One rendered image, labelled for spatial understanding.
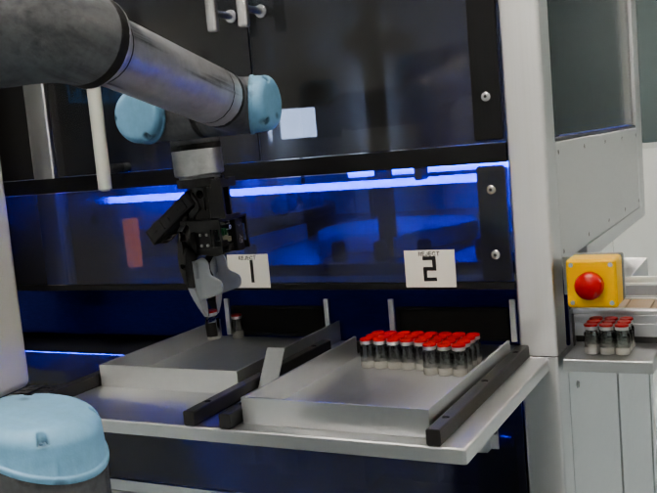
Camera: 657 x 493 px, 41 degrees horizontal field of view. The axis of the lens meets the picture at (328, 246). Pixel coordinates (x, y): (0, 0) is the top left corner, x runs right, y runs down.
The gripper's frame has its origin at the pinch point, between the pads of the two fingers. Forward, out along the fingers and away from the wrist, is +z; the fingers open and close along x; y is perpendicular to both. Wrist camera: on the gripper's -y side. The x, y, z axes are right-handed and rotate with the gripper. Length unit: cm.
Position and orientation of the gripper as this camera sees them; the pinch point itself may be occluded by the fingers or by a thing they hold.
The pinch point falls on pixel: (206, 306)
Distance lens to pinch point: 139.9
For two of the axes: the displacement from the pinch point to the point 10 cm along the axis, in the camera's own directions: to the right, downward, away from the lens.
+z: 1.2, 9.8, 1.3
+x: 4.9, -1.7, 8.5
